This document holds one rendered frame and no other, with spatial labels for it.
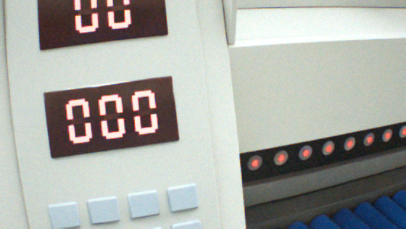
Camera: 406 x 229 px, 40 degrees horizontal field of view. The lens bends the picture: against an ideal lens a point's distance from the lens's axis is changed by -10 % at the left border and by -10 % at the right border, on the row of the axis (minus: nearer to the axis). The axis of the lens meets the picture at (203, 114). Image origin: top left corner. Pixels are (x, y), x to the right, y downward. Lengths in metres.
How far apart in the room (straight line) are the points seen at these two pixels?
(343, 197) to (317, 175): 0.03
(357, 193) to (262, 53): 0.24
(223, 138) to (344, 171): 0.25
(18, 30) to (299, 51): 0.11
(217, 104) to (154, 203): 0.04
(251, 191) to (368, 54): 0.18
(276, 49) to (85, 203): 0.09
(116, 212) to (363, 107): 0.12
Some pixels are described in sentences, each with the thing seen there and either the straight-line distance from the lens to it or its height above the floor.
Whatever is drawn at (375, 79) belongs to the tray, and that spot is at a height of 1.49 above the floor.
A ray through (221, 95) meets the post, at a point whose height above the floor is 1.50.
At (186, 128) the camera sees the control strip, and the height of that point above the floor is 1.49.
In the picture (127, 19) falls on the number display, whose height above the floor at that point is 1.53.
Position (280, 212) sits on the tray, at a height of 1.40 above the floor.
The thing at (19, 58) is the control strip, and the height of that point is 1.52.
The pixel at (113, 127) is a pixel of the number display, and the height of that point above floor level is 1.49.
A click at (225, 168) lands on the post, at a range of 0.22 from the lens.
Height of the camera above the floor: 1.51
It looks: 4 degrees down
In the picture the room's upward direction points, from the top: 6 degrees counter-clockwise
